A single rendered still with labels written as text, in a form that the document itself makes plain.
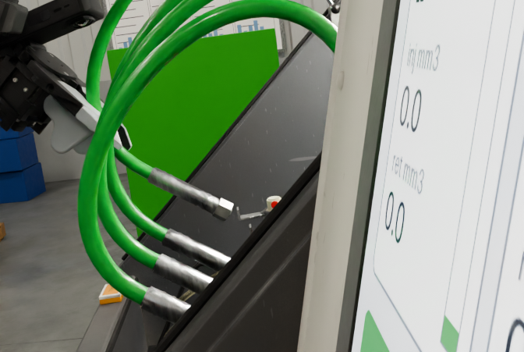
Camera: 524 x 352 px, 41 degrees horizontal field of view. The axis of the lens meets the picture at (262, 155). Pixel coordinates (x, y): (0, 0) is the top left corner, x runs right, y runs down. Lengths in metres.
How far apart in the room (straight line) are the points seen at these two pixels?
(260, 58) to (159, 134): 0.72
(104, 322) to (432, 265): 0.82
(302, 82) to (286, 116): 0.06
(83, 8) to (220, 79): 3.25
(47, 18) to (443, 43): 0.63
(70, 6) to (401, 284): 0.62
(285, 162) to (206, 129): 2.96
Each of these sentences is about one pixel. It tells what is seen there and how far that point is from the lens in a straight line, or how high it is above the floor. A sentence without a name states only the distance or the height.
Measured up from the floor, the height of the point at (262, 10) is 1.31.
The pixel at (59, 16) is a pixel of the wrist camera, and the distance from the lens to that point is 0.77.
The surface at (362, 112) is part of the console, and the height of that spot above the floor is 1.26.
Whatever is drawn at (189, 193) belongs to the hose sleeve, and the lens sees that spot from 0.76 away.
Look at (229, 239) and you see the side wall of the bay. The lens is 1.10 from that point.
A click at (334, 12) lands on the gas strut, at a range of 1.06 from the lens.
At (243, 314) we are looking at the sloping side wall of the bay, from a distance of 0.43.
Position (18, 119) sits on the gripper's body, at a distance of 0.77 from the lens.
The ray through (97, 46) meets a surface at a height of 1.30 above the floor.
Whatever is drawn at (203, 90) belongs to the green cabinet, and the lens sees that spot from 4.00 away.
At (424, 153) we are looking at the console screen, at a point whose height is 1.26.
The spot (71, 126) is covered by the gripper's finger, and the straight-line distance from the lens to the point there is 0.75.
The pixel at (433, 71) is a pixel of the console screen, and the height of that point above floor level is 1.28.
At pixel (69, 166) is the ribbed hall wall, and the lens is 7.79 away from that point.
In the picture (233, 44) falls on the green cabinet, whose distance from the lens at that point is 3.98.
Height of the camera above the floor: 1.29
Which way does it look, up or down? 10 degrees down
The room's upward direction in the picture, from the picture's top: 8 degrees counter-clockwise
